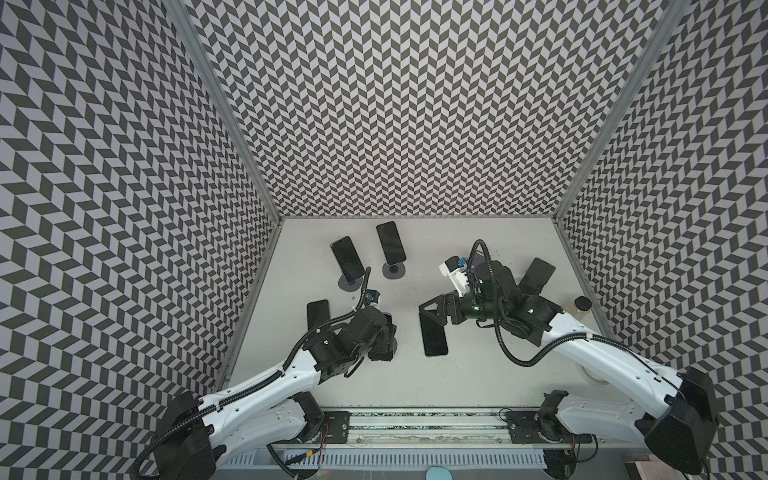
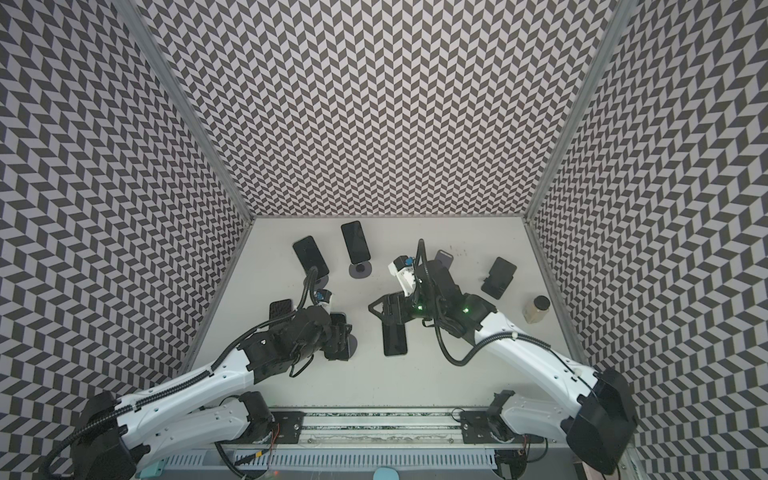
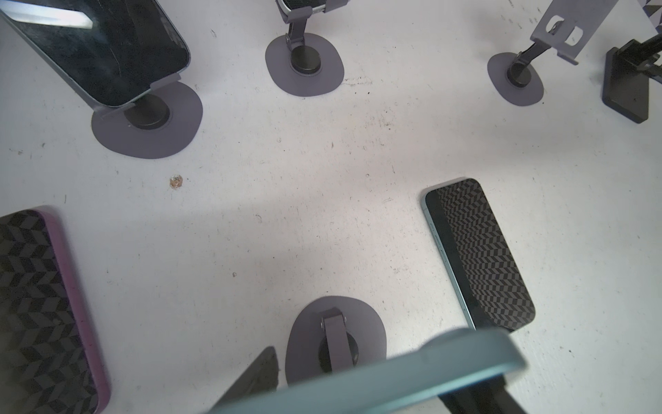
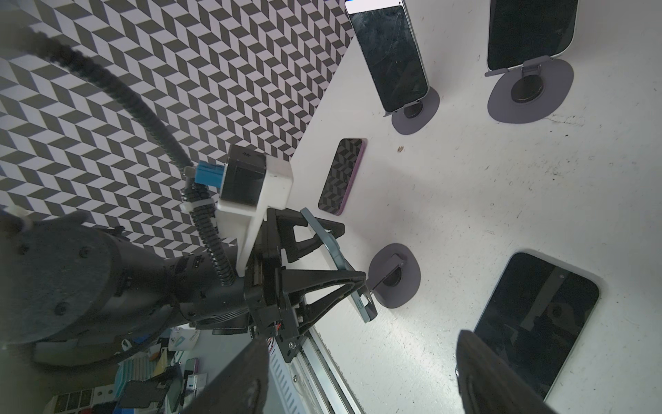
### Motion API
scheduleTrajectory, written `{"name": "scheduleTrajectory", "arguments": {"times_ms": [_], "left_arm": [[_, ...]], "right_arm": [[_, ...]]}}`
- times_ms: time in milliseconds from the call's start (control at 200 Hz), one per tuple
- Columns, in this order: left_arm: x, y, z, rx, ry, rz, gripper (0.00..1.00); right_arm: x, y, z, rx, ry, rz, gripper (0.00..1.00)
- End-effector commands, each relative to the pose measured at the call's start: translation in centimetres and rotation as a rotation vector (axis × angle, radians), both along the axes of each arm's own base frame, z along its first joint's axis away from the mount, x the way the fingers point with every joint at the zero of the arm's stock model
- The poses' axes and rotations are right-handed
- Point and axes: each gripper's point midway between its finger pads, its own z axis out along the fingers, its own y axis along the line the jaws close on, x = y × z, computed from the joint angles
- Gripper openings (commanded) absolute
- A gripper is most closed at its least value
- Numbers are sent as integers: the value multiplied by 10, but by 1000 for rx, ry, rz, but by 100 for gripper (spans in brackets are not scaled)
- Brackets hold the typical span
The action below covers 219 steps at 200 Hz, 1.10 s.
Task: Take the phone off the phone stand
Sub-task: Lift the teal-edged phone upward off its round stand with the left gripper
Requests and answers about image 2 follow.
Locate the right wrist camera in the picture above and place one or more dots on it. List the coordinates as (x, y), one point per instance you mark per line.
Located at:
(402, 269)

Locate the back middle round stand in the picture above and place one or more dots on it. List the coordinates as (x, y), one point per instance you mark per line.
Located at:
(361, 270)

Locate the small jar black lid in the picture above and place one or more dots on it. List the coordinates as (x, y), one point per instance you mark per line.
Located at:
(536, 309)

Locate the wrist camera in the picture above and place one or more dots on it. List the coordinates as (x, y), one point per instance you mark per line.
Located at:
(402, 269)
(322, 297)

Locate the aluminium front rail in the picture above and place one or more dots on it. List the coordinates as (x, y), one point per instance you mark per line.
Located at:
(384, 427)

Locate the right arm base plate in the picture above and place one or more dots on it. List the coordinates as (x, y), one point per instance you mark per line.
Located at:
(478, 427)

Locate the white slotted cable duct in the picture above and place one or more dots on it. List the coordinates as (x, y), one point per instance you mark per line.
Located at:
(367, 459)

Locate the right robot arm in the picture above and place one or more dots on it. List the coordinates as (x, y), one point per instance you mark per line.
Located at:
(592, 410)

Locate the round stand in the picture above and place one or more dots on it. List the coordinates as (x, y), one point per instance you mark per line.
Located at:
(444, 258)
(354, 345)
(361, 270)

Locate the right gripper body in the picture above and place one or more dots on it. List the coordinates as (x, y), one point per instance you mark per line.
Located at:
(405, 308)

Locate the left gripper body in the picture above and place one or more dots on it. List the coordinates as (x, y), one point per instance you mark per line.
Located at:
(335, 342)

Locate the teal round button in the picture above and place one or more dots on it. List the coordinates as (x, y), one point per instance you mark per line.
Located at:
(385, 473)

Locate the front centre round stand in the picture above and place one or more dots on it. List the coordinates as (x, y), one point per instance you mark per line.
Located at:
(354, 345)

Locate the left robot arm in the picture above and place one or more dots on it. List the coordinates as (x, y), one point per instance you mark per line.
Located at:
(218, 403)

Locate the black phone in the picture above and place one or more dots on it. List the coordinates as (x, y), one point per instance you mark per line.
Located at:
(339, 345)
(394, 340)
(309, 256)
(355, 242)

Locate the back right round stand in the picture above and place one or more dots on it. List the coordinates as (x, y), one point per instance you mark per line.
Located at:
(444, 258)

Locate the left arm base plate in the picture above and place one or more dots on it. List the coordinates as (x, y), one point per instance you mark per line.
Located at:
(284, 427)

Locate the purple edged phone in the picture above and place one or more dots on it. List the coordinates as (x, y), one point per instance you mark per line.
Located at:
(280, 308)

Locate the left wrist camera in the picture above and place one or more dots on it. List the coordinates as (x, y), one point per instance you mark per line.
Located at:
(322, 297)

